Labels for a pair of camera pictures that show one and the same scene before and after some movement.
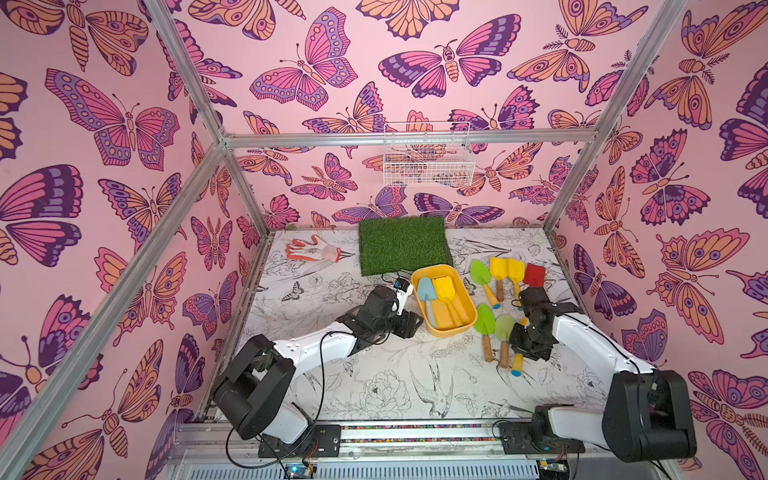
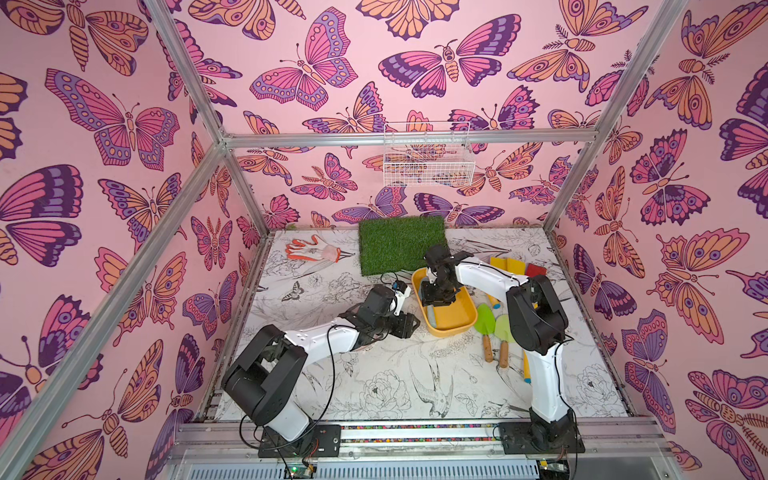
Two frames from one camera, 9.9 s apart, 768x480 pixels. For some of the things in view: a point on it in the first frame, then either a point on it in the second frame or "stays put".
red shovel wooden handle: [535, 275] stays put
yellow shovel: [516, 272] stays put
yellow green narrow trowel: [504, 330] stays put
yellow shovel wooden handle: [499, 269] stays put
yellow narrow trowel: [518, 360] → [526, 368]
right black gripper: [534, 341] → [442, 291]
